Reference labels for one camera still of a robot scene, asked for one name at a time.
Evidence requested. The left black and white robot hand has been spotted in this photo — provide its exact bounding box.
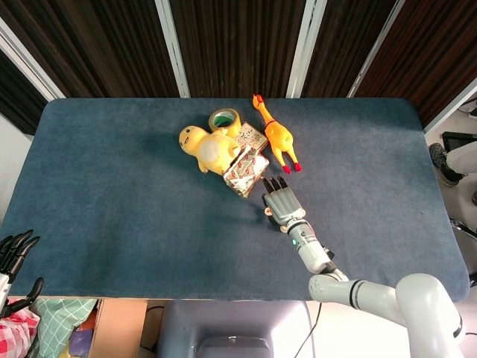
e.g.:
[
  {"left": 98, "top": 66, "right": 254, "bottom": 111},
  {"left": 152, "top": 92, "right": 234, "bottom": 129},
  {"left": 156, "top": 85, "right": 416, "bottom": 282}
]
[{"left": 0, "top": 229, "right": 45, "bottom": 318}]

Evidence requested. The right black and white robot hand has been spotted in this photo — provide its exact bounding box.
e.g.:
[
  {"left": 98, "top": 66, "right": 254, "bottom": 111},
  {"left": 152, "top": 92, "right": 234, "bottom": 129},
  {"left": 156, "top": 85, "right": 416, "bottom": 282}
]
[{"left": 260, "top": 175, "right": 308, "bottom": 233}]

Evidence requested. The silver red patterned packet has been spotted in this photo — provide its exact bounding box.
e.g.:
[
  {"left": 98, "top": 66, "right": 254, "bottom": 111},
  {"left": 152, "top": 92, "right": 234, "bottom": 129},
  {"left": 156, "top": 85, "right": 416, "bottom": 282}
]
[{"left": 222, "top": 145, "right": 271, "bottom": 201}]

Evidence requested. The yellow rubber chicken toy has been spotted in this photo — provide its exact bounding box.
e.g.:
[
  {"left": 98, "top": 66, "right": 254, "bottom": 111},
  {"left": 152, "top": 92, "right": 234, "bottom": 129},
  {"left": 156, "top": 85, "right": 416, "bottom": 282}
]
[{"left": 251, "top": 92, "right": 303, "bottom": 175}]

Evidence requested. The small patterned card box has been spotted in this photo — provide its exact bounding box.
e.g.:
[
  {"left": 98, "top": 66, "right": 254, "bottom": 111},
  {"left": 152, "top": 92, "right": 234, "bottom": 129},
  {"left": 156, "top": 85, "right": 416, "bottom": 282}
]
[{"left": 233, "top": 122, "right": 269, "bottom": 151}]

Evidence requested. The green checked cloth bag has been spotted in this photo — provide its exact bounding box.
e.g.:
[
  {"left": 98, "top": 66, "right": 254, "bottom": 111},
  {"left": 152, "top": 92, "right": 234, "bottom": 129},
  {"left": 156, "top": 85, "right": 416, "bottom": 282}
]
[{"left": 35, "top": 297, "right": 98, "bottom": 358}]

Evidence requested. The red white checked bag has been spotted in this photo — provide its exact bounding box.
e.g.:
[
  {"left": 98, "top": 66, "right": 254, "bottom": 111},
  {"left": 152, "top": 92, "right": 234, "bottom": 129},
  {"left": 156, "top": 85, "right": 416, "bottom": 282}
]
[{"left": 0, "top": 311, "right": 42, "bottom": 358}]

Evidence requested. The roll of packing tape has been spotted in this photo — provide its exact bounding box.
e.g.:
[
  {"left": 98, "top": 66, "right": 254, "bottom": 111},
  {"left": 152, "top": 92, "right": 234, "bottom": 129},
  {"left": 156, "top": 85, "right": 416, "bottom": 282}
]
[{"left": 207, "top": 107, "right": 243, "bottom": 139}]

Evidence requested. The yellow plush duck toy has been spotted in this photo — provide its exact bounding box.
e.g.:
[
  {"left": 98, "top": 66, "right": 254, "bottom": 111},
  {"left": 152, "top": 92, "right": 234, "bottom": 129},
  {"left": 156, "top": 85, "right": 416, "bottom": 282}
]
[{"left": 178, "top": 125, "right": 242, "bottom": 175}]

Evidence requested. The purple plastic item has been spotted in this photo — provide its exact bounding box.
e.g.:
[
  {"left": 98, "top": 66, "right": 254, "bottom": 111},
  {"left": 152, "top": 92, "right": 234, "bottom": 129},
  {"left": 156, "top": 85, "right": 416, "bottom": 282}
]
[{"left": 69, "top": 324, "right": 94, "bottom": 358}]

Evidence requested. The blue felt table cloth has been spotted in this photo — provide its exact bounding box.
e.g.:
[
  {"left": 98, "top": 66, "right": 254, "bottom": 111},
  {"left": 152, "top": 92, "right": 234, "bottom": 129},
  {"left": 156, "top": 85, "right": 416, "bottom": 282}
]
[{"left": 0, "top": 97, "right": 471, "bottom": 304}]

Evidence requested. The grey robot torso base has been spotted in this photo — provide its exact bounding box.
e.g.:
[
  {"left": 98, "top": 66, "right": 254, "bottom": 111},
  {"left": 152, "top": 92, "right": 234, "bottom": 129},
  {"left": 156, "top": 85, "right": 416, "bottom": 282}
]
[{"left": 155, "top": 300, "right": 318, "bottom": 358}]

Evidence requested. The brown cardboard box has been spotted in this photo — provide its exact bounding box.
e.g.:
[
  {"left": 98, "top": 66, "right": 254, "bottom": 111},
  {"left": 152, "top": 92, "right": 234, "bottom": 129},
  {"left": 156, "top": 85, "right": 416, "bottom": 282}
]
[{"left": 87, "top": 298, "right": 149, "bottom": 358}]

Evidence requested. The black metal chair base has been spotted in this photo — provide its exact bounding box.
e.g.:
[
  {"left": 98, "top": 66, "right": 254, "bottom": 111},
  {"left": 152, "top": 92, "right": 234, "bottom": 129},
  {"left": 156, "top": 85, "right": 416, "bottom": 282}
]
[{"left": 449, "top": 218, "right": 477, "bottom": 239}]

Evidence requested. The black flat screen device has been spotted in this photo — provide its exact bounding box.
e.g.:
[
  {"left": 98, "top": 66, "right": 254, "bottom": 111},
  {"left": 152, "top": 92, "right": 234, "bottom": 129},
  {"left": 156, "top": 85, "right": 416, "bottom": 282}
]
[{"left": 442, "top": 131, "right": 477, "bottom": 150}]

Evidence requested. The light grey trouser leg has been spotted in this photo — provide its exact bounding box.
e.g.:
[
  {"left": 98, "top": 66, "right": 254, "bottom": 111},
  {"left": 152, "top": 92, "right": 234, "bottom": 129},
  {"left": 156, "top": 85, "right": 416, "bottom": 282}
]
[{"left": 446, "top": 139, "right": 477, "bottom": 175}]

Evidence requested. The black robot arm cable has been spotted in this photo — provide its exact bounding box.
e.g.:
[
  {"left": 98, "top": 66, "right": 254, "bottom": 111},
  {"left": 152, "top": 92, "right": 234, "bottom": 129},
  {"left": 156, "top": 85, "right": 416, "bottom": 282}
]
[{"left": 297, "top": 301, "right": 323, "bottom": 358}]

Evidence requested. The thin black floor cable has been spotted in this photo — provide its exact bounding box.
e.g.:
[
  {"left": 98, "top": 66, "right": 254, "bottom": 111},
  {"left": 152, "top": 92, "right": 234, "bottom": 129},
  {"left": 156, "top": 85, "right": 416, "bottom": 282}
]
[{"left": 139, "top": 304, "right": 165, "bottom": 354}]

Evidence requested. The white aluminium partition post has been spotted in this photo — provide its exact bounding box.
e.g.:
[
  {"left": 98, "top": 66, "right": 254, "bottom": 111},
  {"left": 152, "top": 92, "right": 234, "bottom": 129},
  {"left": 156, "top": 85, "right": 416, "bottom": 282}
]
[
  {"left": 154, "top": 0, "right": 191, "bottom": 98},
  {"left": 285, "top": 0, "right": 329, "bottom": 98},
  {"left": 423, "top": 84, "right": 477, "bottom": 134},
  {"left": 0, "top": 16, "right": 66, "bottom": 101},
  {"left": 346, "top": 0, "right": 405, "bottom": 98}
]

